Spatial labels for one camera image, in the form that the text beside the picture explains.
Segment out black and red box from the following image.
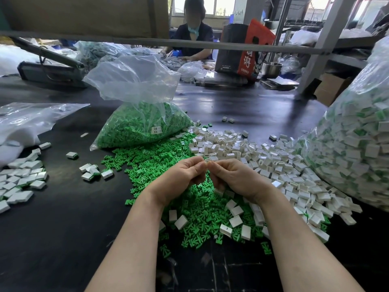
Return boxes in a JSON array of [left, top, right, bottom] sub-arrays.
[[214, 19, 276, 79]]

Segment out white bags on shelf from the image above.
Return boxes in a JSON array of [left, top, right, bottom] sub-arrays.
[[289, 28, 373, 46]]

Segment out pile of assembled white pieces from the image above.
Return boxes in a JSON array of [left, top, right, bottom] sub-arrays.
[[0, 142, 52, 215]]

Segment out cardboard box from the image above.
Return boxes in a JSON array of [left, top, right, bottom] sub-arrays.
[[314, 73, 353, 107]]

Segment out empty clear plastic bag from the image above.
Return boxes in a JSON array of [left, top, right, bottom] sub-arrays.
[[0, 103, 90, 168]]

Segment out pile of white plastic caps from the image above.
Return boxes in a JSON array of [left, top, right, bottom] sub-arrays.
[[159, 125, 363, 244]]

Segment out metal bowl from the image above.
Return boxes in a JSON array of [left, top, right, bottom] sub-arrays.
[[261, 62, 283, 79]]

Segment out white paper sheets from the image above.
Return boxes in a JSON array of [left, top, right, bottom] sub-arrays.
[[260, 76, 300, 91]]

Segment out large bag of white caps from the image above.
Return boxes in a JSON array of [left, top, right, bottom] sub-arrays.
[[301, 36, 389, 212]]

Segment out brown board panel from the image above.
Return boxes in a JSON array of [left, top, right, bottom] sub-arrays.
[[0, 0, 170, 38]]

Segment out pile of green parts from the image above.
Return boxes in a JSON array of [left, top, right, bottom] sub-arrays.
[[100, 132, 332, 258]]

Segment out bag of green clips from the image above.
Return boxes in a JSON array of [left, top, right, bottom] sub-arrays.
[[83, 54, 194, 151]]

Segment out white plastic sheet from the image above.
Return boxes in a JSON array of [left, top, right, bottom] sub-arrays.
[[0, 44, 40, 77]]

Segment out crumpled white plastic bag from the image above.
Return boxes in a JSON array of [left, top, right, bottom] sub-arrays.
[[176, 60, 207, 83]]

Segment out person's right forearm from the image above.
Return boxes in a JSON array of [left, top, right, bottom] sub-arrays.
[[255, 191, 365, 292]]

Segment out grey metal shelf frame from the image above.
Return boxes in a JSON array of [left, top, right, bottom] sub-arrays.
[[0, 0, 389, 98]]

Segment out clear bag of pale parts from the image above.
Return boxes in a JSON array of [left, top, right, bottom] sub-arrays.
[[76, 41, 183, 71]]

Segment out person's left hand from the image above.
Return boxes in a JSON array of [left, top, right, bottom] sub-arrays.
[[143, 156, 208, 208]]

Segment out person's left forearm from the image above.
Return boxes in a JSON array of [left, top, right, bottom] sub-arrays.
[[85, 194, 174, 292]]

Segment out person's right hand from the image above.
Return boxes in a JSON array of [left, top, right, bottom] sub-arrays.
[[207, 158, 277, 208]]

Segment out black table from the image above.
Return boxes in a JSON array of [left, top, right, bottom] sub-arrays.
[[0, 53, 389, 292]]

